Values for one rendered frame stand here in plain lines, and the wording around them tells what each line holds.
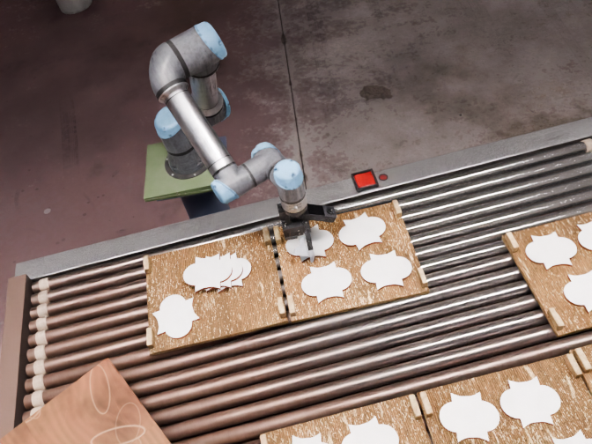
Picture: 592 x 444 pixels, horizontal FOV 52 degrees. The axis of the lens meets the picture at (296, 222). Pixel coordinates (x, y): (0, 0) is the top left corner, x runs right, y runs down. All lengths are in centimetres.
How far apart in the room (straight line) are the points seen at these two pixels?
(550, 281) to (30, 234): 275
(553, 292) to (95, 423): 127
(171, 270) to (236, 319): 29
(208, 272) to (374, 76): 236
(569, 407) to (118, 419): 112
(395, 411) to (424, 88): 255
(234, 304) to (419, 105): 222
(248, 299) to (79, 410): 55
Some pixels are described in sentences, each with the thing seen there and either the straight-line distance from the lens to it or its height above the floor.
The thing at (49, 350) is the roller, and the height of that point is 92.
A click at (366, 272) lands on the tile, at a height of 95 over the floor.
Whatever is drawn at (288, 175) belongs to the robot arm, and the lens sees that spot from 160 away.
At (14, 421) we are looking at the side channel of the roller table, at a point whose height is 95.
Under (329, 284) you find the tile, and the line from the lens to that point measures 180.
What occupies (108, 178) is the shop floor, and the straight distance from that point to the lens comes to 372.
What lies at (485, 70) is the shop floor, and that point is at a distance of 399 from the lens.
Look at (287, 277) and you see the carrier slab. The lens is 184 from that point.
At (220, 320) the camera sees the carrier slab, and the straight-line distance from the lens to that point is 180.
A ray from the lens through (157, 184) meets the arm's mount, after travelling 227.
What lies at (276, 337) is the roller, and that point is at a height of 92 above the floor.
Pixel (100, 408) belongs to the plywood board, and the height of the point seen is 104.
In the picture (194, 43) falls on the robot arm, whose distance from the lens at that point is 177.
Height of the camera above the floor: 246
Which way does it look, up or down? 51 degrees down
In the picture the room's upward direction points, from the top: 12 degrees counter-clockwise
